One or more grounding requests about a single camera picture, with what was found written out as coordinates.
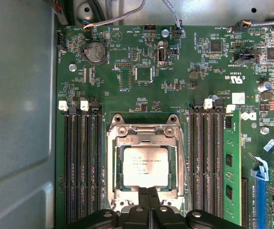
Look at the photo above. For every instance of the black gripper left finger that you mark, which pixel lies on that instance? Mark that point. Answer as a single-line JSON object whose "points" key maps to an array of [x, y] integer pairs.
{"points": [[136, 219]]}

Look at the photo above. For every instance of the green motherboard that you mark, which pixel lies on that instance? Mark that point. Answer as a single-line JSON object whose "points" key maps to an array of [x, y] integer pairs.
{"points": [[175, 78]]}

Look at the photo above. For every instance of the blue expansion slot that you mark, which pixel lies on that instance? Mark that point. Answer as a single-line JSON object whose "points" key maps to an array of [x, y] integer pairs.
{"points": [[260, 202]]}

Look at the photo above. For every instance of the silver CPU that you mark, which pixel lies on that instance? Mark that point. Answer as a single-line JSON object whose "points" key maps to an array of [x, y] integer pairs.
{"points": [[146, 171]]}

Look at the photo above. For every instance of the internal USB port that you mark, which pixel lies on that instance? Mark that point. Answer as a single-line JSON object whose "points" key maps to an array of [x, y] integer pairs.
{"points": [[161, 56]]}

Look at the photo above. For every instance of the green RAM stick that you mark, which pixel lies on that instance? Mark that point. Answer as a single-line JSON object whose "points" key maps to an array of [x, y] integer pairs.
{"points": [[232, 143]]}

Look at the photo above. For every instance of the black expansion slot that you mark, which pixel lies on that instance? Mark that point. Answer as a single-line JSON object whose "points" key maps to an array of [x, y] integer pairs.
{"points": [[245, 202]]}

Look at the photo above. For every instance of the round coin battery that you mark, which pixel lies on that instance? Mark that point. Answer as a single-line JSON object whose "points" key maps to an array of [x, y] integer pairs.
{"points": [[95, 53]]}

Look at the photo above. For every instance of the silver board screw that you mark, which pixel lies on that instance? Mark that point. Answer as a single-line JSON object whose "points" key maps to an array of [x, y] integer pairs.
{"points": [[72, 67]]}

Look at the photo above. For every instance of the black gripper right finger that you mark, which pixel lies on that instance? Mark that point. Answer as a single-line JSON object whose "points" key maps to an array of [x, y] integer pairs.
{"points": [[167, 219]]}

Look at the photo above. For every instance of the CPU socket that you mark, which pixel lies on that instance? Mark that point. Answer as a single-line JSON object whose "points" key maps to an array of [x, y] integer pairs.
{"points": [[180, 181]]}

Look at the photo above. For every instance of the metal socket cover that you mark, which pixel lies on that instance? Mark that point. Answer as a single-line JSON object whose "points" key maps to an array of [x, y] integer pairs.
{"points": [[160, 140]]}

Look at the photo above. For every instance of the black PC case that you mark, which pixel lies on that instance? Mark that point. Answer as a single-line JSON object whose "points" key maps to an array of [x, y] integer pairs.
{"points": [[20, 95]]}

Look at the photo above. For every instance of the metal locking lever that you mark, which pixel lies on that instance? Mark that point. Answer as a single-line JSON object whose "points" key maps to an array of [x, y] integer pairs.
{"points": [[108, 155], [185, 174]]}

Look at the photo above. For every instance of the small silver capacitor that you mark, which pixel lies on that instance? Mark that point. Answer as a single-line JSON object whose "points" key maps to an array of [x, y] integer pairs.
{"points": [[263, 86]]}

